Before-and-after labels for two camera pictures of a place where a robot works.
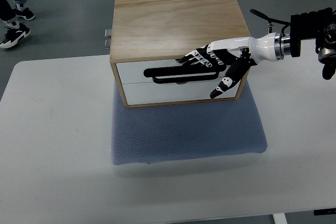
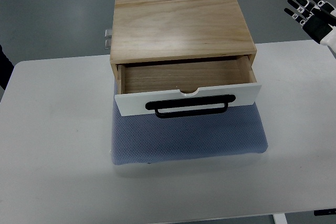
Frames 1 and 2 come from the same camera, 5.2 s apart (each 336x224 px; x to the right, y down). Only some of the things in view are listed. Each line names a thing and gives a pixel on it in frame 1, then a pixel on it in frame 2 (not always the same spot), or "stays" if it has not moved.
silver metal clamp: [107, 36] stays
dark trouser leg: [7, 12] -> [6, 68]
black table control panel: [324, 211] stays
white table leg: [280, 219] stays
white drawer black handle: [133, 73] -> [135, 104]
